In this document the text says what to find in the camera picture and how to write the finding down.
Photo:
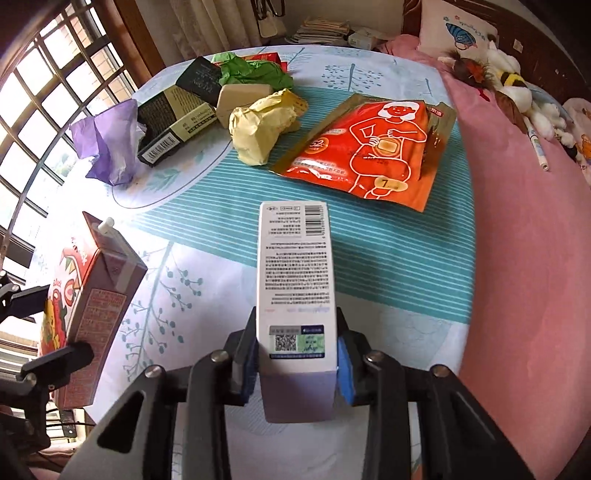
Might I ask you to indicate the red box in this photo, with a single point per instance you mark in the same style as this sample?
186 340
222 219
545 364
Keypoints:
271 57

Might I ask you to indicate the white shell print pillow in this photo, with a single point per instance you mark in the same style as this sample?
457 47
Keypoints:
443 23

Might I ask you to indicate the yellow black bee plush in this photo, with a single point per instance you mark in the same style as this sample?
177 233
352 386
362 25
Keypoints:
512 87

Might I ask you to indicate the small plastic bottle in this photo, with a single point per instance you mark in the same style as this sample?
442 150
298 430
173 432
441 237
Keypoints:
293 277

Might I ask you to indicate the white hanging bag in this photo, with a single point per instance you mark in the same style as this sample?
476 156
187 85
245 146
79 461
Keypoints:
272 25

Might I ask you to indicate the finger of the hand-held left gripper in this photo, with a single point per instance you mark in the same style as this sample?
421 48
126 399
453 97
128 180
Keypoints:
60 357
25 297

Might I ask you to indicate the white plush toy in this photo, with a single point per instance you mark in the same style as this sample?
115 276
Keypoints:
547 117

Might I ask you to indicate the orange heat patch packet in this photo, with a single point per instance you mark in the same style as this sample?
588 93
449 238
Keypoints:
369 152

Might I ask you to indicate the brown plush toy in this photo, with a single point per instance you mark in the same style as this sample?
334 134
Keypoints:
464 69

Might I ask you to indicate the green crumpled paper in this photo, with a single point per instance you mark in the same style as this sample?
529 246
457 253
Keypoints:
254 71

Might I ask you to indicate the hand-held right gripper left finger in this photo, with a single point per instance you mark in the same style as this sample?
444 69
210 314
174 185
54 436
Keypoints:
247 367

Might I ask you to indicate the printed cushion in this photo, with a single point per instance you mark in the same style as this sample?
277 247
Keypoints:
579 113

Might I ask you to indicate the white pen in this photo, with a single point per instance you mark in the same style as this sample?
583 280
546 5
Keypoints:
537 143

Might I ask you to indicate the small white box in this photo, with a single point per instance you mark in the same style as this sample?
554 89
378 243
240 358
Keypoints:
369 38

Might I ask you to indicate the pink blanket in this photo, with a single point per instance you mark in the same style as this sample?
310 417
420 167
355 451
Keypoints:
517 277

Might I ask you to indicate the red snack packet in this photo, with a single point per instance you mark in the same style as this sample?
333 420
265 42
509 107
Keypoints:
101 314

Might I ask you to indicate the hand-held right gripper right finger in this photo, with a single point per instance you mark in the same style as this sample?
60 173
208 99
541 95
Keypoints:
346 374

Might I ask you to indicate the leaf printed bed sheet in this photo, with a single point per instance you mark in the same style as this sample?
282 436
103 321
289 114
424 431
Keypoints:
392 258

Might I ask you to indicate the dark green box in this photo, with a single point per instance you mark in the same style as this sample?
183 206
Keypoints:
201 78

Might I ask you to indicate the stack of books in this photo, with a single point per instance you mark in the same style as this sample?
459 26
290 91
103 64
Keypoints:
323 30

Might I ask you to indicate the beige curtain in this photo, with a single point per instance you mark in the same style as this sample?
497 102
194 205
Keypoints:
207 23

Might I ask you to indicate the beige box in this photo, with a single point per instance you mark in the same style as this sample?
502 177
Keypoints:
240 97

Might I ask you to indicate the yellow crumpled paper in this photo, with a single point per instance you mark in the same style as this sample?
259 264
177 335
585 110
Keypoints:
263 129

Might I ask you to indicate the purple paper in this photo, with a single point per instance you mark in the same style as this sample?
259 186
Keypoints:
111 138

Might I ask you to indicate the black box with barcode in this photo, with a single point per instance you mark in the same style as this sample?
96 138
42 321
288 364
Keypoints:
171 120

